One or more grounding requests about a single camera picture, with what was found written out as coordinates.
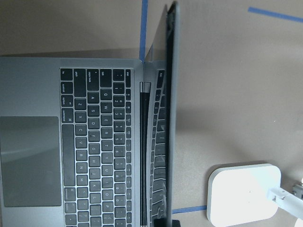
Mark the grey laptop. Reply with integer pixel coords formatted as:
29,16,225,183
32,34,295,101
0,1,180,227

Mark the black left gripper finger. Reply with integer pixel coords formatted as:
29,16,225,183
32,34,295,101
153,218,180,227

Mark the white desk lamp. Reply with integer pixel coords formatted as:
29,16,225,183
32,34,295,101
206,164,303,227

